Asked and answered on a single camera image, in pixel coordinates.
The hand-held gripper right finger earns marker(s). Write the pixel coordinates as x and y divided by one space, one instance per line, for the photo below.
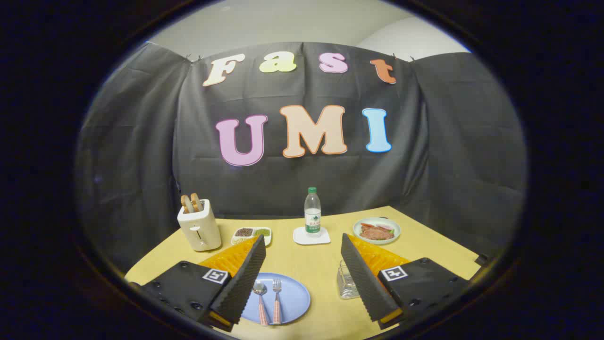
363 278

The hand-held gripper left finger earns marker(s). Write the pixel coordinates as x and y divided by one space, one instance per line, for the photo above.
245 278

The metal perforated basket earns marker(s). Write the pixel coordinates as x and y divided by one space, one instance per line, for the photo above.
348 283

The white divided dish with beans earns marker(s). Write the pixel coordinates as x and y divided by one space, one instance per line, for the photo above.
250 232

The brown meat steak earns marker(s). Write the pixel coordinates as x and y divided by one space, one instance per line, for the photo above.
376 233

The blue round plate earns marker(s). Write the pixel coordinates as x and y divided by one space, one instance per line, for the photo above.
295 297

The pink ham slice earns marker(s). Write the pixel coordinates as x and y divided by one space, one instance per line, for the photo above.
386 227

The pale green plate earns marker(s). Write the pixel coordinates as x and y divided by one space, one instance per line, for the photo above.
395 227

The cream toaster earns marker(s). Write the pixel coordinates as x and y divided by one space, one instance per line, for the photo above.
200 231

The white square coaster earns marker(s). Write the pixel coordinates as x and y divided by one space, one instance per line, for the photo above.
302 238

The clear water bottle green cap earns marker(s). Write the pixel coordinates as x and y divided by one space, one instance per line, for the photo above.
312 212

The brown toast slice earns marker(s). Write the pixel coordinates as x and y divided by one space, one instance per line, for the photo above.
187 204
197 201

